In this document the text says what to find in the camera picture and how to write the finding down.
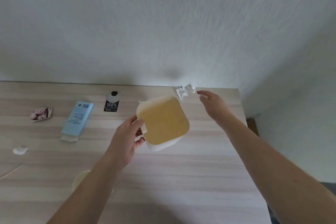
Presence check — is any person's left hand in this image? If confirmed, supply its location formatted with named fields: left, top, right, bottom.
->
left=105, top=115, right=145, bottom=172

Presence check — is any person's right hand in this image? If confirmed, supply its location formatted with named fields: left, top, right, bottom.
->
left=197, top=90, right=233, bottom=127

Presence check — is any white square tub yellow lid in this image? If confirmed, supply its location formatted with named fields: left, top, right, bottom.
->
left=136, top=95, right=190, bottom=153

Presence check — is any person's left forearm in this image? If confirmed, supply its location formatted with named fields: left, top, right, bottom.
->
left=47, top=157, right=124, bottom=224

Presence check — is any person's right forearm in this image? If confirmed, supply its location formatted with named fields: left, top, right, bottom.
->
left=219, top=115, right=336, bottom=224

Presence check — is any crumpled white tissue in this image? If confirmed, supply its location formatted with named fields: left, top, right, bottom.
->
left=176, top=84, right=196, bottom=100

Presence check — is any black hang tag package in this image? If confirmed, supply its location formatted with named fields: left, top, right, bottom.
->
left=104, top=91, right=122, bottom=113

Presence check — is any light blue flat packet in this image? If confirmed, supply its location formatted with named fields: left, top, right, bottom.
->
left=61, top=101, right=94, bottom=142

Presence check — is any cream round cup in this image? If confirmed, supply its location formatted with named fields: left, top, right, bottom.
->
left=72, top=170, right=91, bottom=191

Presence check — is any pink and brown wrapper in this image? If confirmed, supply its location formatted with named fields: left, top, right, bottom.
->
left=30, top=107, right=54, bottom=121

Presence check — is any thin white string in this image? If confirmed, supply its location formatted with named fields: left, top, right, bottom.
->
left=0, top=164, right=25, bottom=180

